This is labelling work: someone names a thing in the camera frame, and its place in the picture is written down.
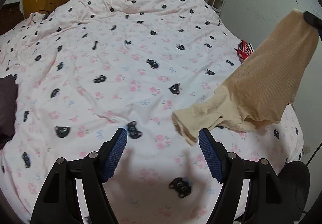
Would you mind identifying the red and white jersey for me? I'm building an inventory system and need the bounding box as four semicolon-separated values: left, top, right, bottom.
236;40;254;63

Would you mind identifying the pink cat-print bed cover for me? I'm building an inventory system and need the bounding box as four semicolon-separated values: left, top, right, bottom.
0;0;305;224

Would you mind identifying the beige knit sweater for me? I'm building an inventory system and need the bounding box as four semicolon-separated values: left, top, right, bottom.
172;9;319;145

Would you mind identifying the dark purple folded garment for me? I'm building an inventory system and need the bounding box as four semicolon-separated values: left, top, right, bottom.
0;75;18;149

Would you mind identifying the black charger cable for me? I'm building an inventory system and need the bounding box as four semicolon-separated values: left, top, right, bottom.
34;3;57;20

